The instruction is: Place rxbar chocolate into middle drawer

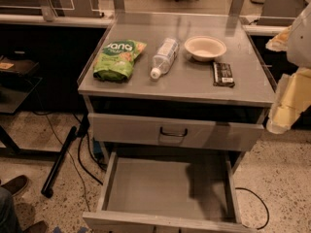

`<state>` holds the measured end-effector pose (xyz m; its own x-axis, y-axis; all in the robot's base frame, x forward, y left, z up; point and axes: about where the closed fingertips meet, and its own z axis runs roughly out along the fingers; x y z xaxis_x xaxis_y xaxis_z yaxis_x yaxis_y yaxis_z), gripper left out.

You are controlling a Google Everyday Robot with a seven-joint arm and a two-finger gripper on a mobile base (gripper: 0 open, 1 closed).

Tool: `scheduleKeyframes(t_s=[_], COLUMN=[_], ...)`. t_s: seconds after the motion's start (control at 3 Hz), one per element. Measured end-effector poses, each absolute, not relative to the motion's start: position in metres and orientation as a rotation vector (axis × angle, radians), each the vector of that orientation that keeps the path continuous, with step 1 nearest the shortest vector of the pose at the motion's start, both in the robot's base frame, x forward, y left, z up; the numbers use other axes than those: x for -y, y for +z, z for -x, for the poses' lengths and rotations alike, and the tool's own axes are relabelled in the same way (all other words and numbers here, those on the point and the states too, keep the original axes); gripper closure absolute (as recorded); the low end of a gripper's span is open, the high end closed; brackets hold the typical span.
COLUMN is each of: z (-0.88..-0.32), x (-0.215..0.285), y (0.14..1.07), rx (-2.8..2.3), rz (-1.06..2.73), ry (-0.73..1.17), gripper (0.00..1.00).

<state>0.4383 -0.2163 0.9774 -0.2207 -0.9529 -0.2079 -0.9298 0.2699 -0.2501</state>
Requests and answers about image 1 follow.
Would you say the closed top drawer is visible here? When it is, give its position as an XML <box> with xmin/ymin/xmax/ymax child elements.
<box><xmin>88</xmin><ymin>113</ymin><xmax>263</xmax><ymax>151</ymax></box>

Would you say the black drawer handle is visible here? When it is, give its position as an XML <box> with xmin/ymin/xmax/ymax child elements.
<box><xmin>159</xmin><ymin>127</ymin><xmax>188</xmax><ymax>138</ymax></box>

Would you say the blue jeans leg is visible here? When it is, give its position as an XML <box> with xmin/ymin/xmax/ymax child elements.
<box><xmin>0</xmin><ymin>187</ymin><xmax>22</xmax><ymax>233</ymax></box>

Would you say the black metal stand leg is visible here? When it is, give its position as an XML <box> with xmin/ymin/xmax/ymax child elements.
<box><xmin>41</xmin><ymin>126</ymin><xmax>77</xmax><ymax>198</ymax></box>

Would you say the yellow taped gripper finger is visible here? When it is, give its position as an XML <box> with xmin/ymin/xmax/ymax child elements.
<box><xmin>266</xmin><ymin>67</ymin><xmax>311</xmax><ymax>134</ymax></box>
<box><xmin>265</xmin><ymin>26</ymin><xmax>292</xmax><ymax>51</ymax></box>

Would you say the black floor cable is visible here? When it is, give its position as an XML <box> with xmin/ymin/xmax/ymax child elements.
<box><xmin>234</xmin><ymin>186</ymin><xmax>270</xmax><ymax>231</ymax></box>
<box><xmin>32</xmin><ymin>110</ymin><xmax>108</xmax><ymax>212</ymax></box>

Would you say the white paper bowl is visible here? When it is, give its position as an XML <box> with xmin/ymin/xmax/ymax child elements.
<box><xmin>184</xmin><ymin>36</ymin><xmax>226</xmax><ymax>62</ymax></box>

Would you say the white counter ledge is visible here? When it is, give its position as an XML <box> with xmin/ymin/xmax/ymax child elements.
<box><xmin>0</xmin><ymin>14</ymin><xmax>114</xmax><ymax>28</ymax></box>

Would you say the dark side table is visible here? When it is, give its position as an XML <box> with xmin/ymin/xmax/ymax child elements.
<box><xmin>0</xmin><ymin>55</ymin><xmax>43</xmax><ymax>155</ymax></box>

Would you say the open middle drawer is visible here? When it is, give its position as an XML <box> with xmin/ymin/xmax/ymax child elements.
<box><xmin>84</xmin><ymin>151</ymin><xmax>257</xmax><ymax>233</ymax></box>

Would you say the black floor cable right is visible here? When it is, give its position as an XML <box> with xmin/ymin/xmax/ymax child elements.
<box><xmin>234</xmin><ymin>186</ymin><xmax>270</xmax><ymax>231</ymax></box>

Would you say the green snack bag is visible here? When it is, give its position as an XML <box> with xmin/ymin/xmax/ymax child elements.
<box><xmin>93</xmin><ymin>40</ymin><xmax>147</xmax><ymax>83</ymax></box>

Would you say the black floor cable left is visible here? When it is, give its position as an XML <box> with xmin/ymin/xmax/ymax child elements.
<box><xmin>32</xmin><ymin>110</ymin><xmax>108</xmax><ymax>212</ymax></box>

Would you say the black rxbar chocolate bar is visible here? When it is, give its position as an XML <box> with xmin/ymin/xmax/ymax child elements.
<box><xmin>213</xmin><ymin>62</ymin><xmax>235</xmax><ymax>87</ymax></box>

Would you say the grey metal drawer cabinet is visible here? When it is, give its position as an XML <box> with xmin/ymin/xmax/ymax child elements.
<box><xmin>77</xmin><ymin>11</ymin><xmax>278</xmax><ymax>233</ymax></box>

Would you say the brown shoe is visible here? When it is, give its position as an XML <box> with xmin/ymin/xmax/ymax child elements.
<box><xmin>22</xmin><ymin>220</ymin><xmax>48</xmax><ymax>233</ymax></box>
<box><xmin>1</xmin><ymin>175</ymin><xmax>29</xmax><ymax>196</ymax></box>

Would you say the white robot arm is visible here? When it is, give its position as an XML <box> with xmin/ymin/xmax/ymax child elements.
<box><xmin>266</xmin><ymin>5</ymin><xmax>311</xmax><ymax>134</ymax></box>

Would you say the clear plastic water bottle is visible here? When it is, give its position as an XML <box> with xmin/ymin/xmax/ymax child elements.
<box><xmin>150</xmin><ymin>38</ymin><xmax>179</xmax><ymax>80</ymax></box>

